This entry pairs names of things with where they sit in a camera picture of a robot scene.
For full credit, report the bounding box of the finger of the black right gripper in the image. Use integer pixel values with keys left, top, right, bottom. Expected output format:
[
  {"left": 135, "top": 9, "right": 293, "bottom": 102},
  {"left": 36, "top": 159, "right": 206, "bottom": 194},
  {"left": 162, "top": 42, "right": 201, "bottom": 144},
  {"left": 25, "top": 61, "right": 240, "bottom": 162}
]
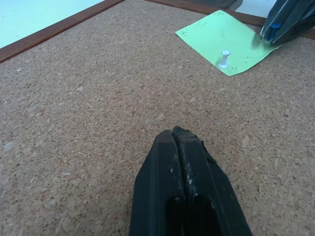
[
  {"left": 260, "top": 0, "right": 300, "bottom": 39},
  {"left": 270, "top": 0, "right": 315, "bottom": 47}
]

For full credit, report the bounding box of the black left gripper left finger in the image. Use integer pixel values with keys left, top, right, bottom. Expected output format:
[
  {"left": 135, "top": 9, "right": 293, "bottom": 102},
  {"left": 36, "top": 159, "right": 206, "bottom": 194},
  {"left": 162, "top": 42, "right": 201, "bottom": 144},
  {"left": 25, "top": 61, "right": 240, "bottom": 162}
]
[{"left": 129, "top": 129, "right": 186, "bottom": 236}]

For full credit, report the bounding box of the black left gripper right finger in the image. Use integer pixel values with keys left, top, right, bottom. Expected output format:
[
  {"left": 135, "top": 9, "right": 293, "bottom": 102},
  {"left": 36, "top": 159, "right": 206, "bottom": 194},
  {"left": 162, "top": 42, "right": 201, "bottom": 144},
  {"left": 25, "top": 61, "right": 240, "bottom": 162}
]
[{"left": 172, "top": 125, "right": 253, "bottom": 236}]

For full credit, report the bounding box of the blue pushpin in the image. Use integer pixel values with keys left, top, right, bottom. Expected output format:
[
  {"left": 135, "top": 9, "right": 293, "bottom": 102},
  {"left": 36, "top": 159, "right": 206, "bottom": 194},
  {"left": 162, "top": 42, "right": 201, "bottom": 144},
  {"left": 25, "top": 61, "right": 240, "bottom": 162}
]
[{"left": 267, "top": 22, "right": 282, "bottom": 42}]

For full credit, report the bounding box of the green paper note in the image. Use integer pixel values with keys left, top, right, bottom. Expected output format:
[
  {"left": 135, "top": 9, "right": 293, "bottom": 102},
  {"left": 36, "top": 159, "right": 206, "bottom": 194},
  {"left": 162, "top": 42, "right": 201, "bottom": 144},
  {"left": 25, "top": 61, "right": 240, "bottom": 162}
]
[{"left": 175, "top": 9, "right": 282, "bottom": 78}]

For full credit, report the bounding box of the white pushpin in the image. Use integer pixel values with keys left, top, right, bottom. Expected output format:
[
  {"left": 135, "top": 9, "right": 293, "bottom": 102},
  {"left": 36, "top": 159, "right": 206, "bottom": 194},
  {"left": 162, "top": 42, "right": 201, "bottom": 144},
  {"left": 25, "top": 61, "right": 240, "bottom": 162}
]
[{"left": 217, "top": 50, "right": 232, "bottom": 69}]

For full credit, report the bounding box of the cork board with wooden frame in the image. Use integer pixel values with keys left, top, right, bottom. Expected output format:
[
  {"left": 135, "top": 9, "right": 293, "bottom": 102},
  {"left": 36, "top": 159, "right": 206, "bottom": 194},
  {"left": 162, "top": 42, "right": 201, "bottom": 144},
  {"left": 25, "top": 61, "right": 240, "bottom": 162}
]
[{"left": 0, "top": 0, "right": 315, "bottom": 236}]

